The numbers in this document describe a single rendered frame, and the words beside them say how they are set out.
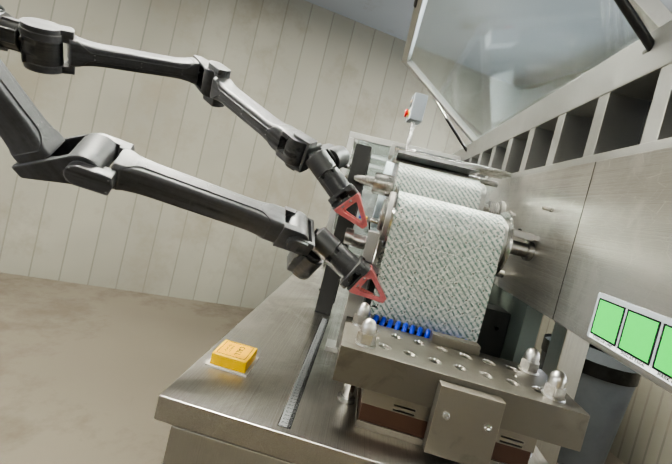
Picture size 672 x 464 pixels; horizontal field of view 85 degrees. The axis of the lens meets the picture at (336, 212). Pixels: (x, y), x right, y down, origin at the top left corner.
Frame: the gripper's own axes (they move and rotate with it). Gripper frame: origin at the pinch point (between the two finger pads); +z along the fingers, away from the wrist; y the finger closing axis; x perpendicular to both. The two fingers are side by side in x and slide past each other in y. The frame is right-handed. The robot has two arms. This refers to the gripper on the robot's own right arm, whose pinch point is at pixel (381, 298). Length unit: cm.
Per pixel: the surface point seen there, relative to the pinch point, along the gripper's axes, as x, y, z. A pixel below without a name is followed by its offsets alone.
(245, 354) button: -24.6, 10.7, -13.6
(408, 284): 6.1, 0.3, 2.0
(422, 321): 2.4, 0.3, 9.6
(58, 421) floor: -152, -68, -50
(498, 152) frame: 57, -55, 6
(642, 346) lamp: 23.3, 31.0, 20.5
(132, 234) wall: -151, -226, -149
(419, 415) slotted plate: -6.6, 19.1, 13.6
